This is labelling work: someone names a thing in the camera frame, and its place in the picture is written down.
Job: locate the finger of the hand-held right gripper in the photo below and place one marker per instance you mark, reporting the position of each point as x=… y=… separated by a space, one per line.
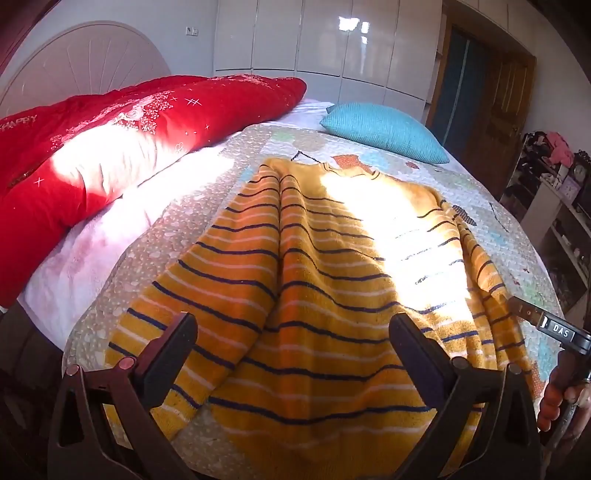
x=524 y=310

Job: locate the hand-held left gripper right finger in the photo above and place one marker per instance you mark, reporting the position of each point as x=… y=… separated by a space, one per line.
x=415 y=362

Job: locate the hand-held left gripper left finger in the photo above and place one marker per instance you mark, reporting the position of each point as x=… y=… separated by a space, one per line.
x=170 y=362

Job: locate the yellow striped knit sweater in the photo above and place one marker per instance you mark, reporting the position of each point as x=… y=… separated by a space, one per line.
x=323 y=300

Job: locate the person's right hand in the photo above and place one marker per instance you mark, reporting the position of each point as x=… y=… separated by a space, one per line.
x=549 y=408

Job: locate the white shelf unit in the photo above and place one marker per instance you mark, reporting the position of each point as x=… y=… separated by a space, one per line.
x=549 y=207

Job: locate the purple clock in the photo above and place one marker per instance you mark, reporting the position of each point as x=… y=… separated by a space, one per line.
x=571 y=189

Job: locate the black round clock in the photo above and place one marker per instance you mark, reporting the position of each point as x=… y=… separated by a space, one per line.
x=582 y=170

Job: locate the patchwork quilted bedspread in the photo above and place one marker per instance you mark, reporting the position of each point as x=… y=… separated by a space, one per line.
x=194 y=203

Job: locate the pink cloth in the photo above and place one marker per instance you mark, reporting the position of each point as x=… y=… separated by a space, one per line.
x=559 y=147

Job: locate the brown wooden door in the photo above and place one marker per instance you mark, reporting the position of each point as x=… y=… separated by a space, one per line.
x=508 y=115

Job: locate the red embroidered quilt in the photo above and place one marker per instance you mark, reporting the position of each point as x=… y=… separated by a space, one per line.
x=92 y=152

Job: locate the blue knit pillow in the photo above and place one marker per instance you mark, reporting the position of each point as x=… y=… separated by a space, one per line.
x=388 y=131

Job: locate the dark teal door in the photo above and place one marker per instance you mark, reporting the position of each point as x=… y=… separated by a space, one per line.
x=457 y=92

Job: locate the white arched headboard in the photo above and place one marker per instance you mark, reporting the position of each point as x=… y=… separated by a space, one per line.
x=92 y=60

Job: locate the glossy white wardrobe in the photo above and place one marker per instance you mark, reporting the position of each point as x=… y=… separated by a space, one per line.
x=323 y=41

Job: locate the white wall socket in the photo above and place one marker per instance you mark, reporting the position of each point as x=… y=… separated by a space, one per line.
x=191 y=31

